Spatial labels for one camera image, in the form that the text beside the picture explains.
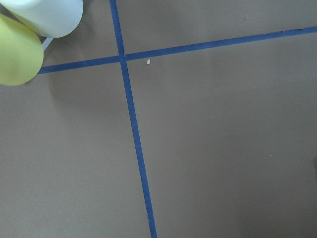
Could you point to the pale blue upturned cup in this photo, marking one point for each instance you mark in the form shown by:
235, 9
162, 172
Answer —
48, 18

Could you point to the yellow upturned cup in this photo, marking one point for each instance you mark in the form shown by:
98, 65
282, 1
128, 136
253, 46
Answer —
21, 53

